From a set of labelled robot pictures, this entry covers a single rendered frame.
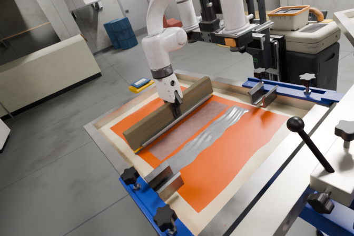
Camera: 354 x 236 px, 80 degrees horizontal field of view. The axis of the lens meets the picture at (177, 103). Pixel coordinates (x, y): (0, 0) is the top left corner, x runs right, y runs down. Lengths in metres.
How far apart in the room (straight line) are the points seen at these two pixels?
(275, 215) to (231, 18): 0.82
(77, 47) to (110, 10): 3.62
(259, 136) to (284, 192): 0.26
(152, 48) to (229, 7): 0.47
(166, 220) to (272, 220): 0.18
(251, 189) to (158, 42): 0.48
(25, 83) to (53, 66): 0.70
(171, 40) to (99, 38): 8.09
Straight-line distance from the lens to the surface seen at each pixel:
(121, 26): 7.29
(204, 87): 0.86
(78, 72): 5.58
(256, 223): 0.43
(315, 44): 1.51
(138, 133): 0.73
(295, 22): 1.60
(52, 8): 8.00
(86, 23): 8.71
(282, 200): 0.45
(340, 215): 0.59
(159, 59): 0.69
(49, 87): 5.68
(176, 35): 0.72
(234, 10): 1.03
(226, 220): 0.49
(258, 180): 0.54
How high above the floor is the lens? 1.42
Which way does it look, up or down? 29 degrees down
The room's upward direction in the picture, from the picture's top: 20 degrees counter-clockwise
